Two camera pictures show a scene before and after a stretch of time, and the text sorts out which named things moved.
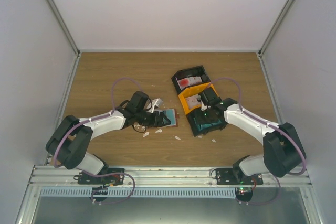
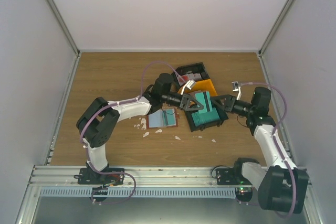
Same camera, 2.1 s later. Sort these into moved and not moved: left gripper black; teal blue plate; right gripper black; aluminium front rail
Moved: left gripper black; right gripper black
Not moved: aluminium front rail; teal blue plate
